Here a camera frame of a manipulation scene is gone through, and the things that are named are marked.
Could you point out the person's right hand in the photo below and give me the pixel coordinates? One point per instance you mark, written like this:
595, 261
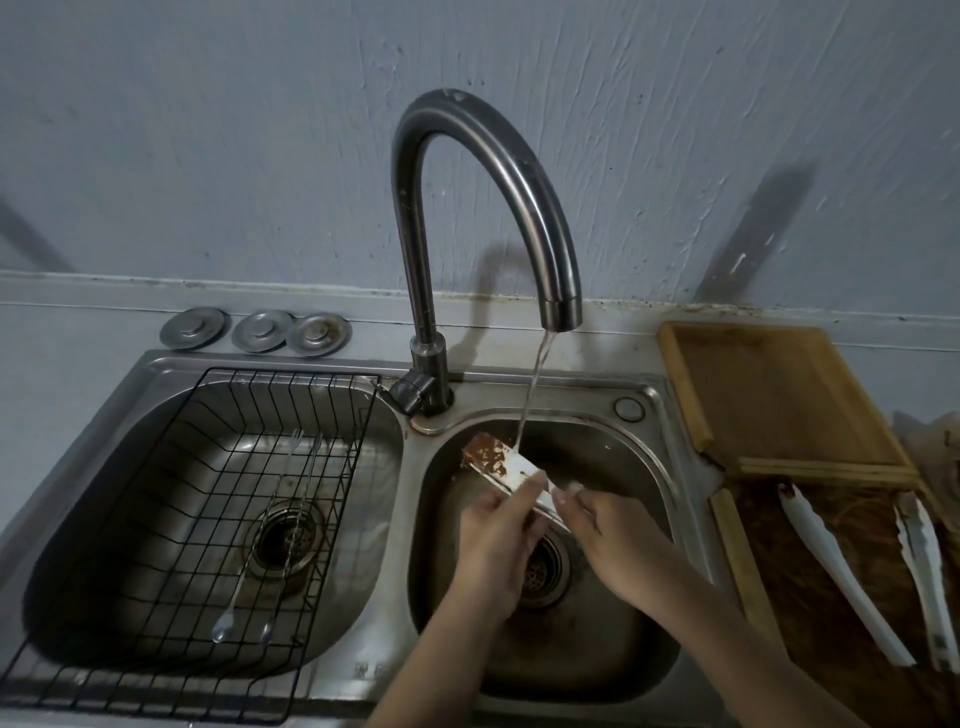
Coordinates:
622, 547

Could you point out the person's left hand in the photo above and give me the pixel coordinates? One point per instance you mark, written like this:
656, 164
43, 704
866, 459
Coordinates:
495, 547

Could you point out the wooden two-compartment tray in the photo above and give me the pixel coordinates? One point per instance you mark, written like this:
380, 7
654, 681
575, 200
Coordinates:
739, 555

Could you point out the stainless steel double sink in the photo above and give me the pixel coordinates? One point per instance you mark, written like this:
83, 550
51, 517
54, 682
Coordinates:
585, 394

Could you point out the curved steel faucet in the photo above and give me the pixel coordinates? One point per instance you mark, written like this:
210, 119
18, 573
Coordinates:
480, 150

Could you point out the person's left forearm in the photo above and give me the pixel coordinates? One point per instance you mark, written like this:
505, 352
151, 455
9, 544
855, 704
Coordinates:
435, 667

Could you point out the person's right forearm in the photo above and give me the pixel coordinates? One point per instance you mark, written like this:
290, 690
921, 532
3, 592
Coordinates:
735, 652

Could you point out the round metal sink drain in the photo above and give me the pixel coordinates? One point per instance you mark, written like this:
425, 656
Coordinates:
285, 540
544, 574

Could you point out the small round metal hole cover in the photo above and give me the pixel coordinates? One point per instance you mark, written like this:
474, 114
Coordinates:
628, 409

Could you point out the stained crumpled plastic bag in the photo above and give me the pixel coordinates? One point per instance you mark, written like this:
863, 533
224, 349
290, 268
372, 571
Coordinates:
941, 450

